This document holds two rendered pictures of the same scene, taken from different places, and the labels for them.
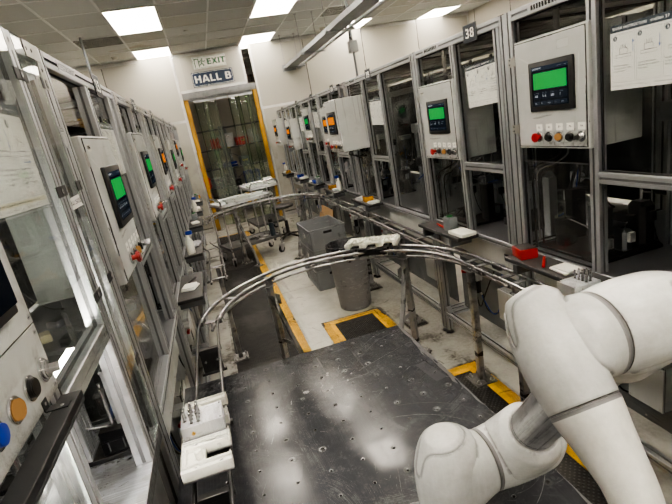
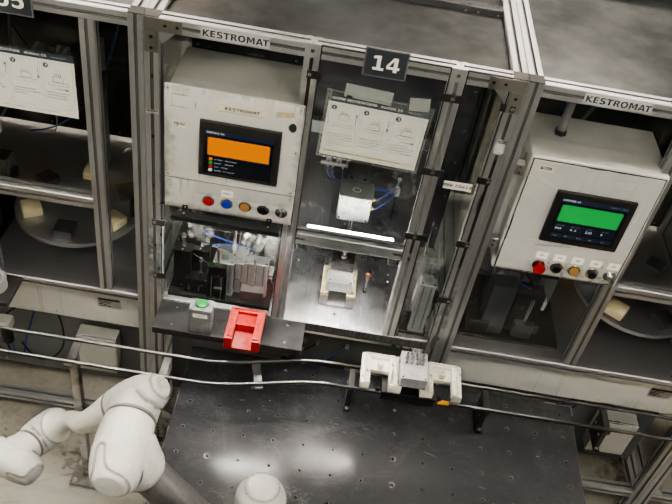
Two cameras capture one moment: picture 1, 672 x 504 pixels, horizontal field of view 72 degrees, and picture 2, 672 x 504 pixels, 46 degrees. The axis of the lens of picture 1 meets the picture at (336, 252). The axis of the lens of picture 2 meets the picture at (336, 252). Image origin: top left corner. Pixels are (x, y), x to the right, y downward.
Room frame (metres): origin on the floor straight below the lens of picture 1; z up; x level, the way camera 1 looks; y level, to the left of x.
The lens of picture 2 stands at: (1.28, -1.43, 3.09)
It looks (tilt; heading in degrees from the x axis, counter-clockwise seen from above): 42 degrees down; 101
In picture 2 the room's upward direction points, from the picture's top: 11 degrees clockwise
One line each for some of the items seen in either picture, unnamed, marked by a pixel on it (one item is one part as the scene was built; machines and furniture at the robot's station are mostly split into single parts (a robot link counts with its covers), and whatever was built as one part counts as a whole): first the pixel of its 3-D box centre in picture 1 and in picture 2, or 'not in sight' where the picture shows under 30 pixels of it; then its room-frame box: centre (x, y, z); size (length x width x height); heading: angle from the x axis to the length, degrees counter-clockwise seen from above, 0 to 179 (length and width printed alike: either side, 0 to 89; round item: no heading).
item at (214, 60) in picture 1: (209, 61); not in sight; (9.14, 1.63, 3.10); 0.60 x 0.04 x 0.20; 103
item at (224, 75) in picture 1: (213, 77); not in sight; (9.14, 1.63, 2.82); 0.75 x 0.04 x 0.25; 103
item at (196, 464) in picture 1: (209, 438); (409, 381); (1.25, 0.50, 0.84); 0.36 x 0.14 x 0.10; 13
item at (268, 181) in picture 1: (264, 206); not in sight; (7.88, 1.07, 0.48); 0.84 x 0.58 x 0.97; 21
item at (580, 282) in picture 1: (578, 281); not in sight; (1.70, -0.94, 0.92); 0.13 x 0.10 x 0.09; 103
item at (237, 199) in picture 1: (247, 224); not in sight; (6.55, 1.18, 0.48); 0.88 x 0.56 x 0.96; 121
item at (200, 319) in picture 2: not in sight; (202, 313); (0.48, 0.37, 0.97); 0.08 x 0.08 x 0.12; 13
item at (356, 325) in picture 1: (369, 337); not in sight; (3.35, -0.13, 0.01); 1.00 x 0.55 x 0.01; 13
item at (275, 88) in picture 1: (376, 113); not in sight; (9.89, -1.35, 1.65); 4.64 x 0.08 x 3.30; 103
